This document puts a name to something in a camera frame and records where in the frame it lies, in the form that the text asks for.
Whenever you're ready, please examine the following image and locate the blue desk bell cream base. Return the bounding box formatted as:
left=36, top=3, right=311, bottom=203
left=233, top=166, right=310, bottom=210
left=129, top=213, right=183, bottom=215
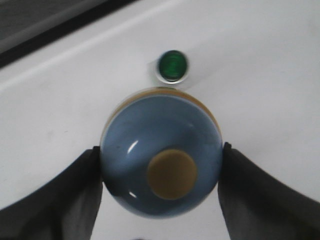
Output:
left=100, top=87, right=223, bottom=219

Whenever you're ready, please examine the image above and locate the green pushbutton switch white body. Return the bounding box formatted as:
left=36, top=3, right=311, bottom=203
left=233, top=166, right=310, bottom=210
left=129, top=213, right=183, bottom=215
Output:
left=153, top=49, right=190, bottom=85

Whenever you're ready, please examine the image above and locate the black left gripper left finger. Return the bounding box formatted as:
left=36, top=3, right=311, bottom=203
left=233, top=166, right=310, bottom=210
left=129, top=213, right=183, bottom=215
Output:
left=0, top=146, right=103, bottom=240

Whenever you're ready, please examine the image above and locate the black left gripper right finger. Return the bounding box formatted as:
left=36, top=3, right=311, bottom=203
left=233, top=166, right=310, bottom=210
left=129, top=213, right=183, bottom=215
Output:
left=218, top=142, right=320, bottom=240

